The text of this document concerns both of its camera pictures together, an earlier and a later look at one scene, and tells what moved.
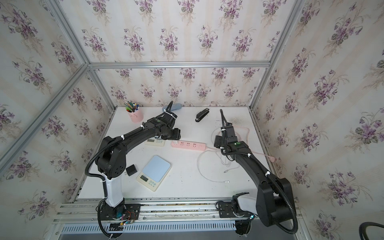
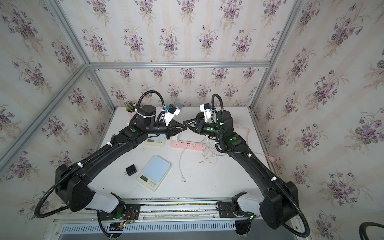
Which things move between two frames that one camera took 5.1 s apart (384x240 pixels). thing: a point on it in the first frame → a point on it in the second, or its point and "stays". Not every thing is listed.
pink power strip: [188, 145] stays
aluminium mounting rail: [154, 209] stays
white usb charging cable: [213, 149] → [210, 153]
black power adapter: [131, 170] stays
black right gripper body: [218, 143] → [208, 129]
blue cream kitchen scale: [153, 173] stays
